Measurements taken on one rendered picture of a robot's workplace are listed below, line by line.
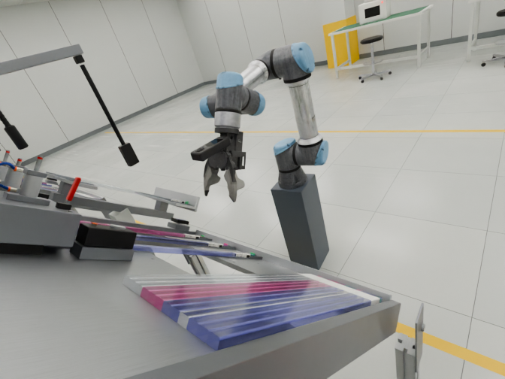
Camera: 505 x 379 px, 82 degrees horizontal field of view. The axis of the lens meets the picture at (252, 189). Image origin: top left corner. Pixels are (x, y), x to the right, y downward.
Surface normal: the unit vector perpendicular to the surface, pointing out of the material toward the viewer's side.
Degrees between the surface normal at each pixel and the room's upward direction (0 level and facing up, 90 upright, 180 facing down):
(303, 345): 90
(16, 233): 90
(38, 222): 90
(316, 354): 90
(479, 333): 0
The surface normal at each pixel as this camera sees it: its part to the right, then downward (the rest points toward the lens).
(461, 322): -0.27, -0.84
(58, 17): 0.76, 0.12
